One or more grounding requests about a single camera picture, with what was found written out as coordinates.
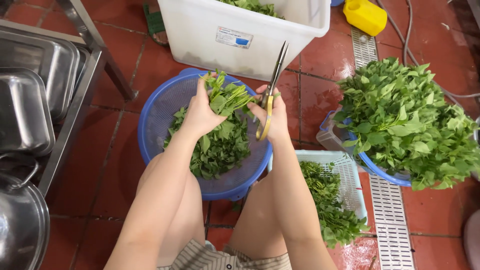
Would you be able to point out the stainless steel rack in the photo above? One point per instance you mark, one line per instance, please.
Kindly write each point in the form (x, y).
(93, 48)

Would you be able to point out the heap of trimmed green stems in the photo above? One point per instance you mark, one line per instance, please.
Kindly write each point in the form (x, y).
(333, 210)

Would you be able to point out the person's left fingers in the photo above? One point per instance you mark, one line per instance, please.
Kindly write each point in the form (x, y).
(203, 84)

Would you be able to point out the large heap of leafy greens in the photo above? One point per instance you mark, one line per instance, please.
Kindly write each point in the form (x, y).
(408, 123)

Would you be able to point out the person's left leg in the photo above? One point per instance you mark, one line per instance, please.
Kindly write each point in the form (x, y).
(185, 221)

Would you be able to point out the yellow plastic jerrycan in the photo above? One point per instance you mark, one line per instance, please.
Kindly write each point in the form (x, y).
(365, 15)

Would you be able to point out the large stainless steel tray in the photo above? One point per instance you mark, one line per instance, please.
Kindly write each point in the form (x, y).
(45, 60)

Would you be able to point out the person's left hand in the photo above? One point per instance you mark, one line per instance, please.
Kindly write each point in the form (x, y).
(198, 116)

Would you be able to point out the blue round plastic colander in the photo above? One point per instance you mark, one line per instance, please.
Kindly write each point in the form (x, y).
(157, 123)

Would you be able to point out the white rectangular plastic tub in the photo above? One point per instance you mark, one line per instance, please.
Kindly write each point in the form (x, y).
(240, 22)

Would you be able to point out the blue plastic basin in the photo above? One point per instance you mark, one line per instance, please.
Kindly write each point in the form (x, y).
(378, 172)

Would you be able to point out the pile of cut green leaves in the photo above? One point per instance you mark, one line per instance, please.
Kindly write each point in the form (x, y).
(221, 150)

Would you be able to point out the clear plastic container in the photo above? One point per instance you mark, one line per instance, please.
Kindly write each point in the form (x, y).
(328, 137)

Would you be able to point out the pale rectangular plastic basket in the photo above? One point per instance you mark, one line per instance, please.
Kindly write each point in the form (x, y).
(350, 180)

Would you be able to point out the blue plastic object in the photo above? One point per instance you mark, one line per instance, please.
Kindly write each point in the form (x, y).
(336, 2)

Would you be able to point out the greens in white tub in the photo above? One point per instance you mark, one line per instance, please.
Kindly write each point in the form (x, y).
(255, 5)

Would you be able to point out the green sandal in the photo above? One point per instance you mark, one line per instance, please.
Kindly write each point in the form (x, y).
(153, 22)

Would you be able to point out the small stainless steel tray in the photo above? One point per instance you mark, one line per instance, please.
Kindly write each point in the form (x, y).
(22, 112)

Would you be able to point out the stainless steel pot lid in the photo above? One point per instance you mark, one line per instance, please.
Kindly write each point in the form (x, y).
(20, 225)

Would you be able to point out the striped shorts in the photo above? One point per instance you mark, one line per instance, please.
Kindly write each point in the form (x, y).
(210, 260)

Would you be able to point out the person's leg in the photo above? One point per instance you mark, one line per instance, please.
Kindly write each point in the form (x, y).
(185, 221)
(258, 225)

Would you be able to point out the metal floor drain grate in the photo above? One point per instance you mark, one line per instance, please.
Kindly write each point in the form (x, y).
(390, 225)

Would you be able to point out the person's right leg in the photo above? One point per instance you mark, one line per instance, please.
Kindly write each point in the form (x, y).
(258, 225)

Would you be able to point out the person's right hand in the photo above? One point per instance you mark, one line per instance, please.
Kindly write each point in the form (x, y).
(279, 120)

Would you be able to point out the bunch of green leafy stems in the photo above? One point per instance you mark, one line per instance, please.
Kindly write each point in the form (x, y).
(228, 97)

